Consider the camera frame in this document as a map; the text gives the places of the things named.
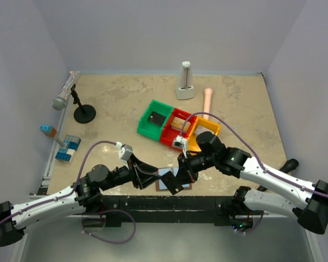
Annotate black VIP credit card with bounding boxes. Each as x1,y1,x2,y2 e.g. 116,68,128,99
161,171,184,195

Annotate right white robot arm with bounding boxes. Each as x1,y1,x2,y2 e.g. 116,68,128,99
166,132,328,234

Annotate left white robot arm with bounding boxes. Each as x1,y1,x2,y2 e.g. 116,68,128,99
0,156,160,247

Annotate cards in red bin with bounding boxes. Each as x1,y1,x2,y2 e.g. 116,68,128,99
171,117,191,133

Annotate yellow plastic bin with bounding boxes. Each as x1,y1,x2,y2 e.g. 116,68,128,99
187,117,221,152

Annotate green plastic bin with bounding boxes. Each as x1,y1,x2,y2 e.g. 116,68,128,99
137,100,174,141

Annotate red plastic bin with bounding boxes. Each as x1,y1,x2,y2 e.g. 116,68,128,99
160,108,196,147

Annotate blue toy brick stack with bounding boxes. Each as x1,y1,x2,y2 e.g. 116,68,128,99
55,134,81,163

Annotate black item in green bin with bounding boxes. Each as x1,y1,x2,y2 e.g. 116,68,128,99
148,111,166,127

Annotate pink toy microphone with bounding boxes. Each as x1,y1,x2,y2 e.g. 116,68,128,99
203,88,213,120

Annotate black microphone stand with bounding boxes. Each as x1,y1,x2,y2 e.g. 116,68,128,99
71,84,96,124

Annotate white metronome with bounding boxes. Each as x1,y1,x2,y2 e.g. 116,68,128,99
175,61,195,100

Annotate blue orange toy block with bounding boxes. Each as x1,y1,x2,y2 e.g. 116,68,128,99
40,124,57,138

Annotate silver glitter microphone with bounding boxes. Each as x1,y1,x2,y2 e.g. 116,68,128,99
51,71,80,111

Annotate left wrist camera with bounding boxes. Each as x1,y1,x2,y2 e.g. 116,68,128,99
115,141,133,162

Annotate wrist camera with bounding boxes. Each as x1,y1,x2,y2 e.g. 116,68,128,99
115,141,133,162
172,135,189,157

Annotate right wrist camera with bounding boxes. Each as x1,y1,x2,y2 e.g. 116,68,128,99
172,135,189,157

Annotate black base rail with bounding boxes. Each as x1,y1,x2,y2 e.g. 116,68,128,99
71,195,263,227

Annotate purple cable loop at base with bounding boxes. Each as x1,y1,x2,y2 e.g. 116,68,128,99
81,209,137,243

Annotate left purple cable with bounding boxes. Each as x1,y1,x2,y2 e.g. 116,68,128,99
0,140,121,242

